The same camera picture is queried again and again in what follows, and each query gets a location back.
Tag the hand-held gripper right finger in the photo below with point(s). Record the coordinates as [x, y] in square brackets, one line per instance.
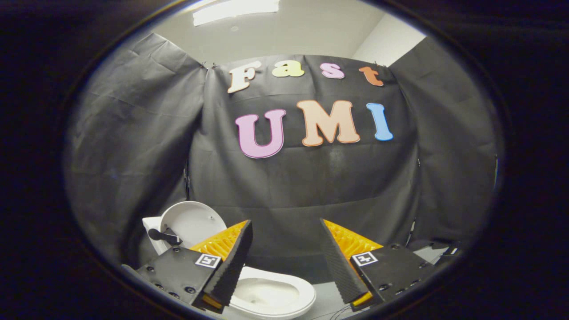
[340, 266]

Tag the black backdrop cloth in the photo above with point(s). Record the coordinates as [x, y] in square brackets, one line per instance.
[311, 186]

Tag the ceiling light panel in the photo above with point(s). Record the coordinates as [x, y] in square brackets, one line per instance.
[231, 10]

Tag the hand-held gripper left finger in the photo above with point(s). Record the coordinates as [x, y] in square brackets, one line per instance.
[231, 266]

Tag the white toilet seat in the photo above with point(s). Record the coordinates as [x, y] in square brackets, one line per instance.
[309, 295]

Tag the thin black stand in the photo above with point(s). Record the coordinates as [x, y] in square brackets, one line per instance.
[411, 231]

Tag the white ceramic toilet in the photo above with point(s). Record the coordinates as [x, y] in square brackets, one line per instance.
[271, 295]

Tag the black box with white label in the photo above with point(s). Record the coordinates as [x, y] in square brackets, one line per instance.
[453, 258]

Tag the white toilet lid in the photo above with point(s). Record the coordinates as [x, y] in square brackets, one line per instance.
[191, 222]

